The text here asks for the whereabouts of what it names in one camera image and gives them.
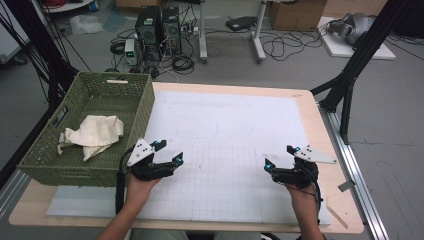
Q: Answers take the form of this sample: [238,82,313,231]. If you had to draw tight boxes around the aluminium rail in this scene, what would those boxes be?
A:
[319,102,390,240]

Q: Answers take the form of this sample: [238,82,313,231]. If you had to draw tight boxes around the loose black floor cables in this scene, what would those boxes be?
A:
[259,29,325,62]

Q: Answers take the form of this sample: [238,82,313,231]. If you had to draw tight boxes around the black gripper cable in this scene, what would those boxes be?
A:
[114,146,135,215]
[309,179,325,225]

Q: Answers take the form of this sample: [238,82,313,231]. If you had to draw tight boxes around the tangle of computer cables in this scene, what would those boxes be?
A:
[104,6,201,83]

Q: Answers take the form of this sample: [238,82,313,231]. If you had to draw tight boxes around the green woven basket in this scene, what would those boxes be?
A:
[17,70,156,188]

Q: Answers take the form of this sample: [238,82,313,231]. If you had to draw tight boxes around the white floor board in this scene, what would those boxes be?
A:
[316,16,397,61]

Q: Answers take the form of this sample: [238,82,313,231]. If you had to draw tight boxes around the grey tape piece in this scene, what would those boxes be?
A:
[337,179,357,193]

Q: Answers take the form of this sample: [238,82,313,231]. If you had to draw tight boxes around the person's grey trousers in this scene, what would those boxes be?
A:
[129,228,262,240]

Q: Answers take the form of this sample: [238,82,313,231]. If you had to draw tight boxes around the cream printed cloth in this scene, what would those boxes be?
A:
[56,114,125,162]

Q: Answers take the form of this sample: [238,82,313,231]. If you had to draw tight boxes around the thin wooden stick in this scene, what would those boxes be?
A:
[325,203,350,230]

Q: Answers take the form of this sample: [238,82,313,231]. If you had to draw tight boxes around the person's left hand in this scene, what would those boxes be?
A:
[127,173,162,208]

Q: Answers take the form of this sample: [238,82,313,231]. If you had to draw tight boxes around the black metal frame stand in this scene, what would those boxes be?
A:
[0,0,82,188]
[309,0,424,146]

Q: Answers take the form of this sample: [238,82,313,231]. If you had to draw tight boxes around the small white power supply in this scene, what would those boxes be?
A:
[124,38,140,67]

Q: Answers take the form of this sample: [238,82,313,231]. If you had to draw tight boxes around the black computer tower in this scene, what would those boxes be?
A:
[134,5,163,62]
[161,6,183,56]

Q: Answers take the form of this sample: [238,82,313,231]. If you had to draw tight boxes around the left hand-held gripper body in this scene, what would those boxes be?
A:
[126,137,177,182]

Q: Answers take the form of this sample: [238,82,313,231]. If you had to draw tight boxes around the white desk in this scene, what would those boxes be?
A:
[198,0,268,64]

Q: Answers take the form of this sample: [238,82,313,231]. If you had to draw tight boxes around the brown cardboard box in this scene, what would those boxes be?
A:
[269,0,328,32]

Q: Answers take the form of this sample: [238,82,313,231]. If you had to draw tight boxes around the light wooden cabinet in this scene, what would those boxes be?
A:
[322,0,389,18]

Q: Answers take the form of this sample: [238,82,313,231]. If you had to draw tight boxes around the grey robot head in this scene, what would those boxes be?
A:
[327,12,376,46]

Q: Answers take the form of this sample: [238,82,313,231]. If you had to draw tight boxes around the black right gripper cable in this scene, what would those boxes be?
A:
[309,179,325,225]

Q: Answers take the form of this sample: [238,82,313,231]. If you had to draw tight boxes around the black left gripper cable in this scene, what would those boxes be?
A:
[114,146,135,215]

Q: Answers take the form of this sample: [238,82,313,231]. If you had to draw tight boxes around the flat black device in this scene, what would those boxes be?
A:
[225,15,260,32]

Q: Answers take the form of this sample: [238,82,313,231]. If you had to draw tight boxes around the white grid mat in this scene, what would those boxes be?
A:
[46,90,332,226]

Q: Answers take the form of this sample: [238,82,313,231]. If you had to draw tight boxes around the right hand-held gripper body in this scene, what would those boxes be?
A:
[271,144,338,190]

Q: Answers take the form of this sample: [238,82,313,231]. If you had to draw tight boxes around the clear plastic bag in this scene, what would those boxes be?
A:
[69,14,105,36]

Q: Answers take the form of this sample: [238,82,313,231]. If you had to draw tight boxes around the person's right hand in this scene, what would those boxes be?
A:
[285,181,320,215]

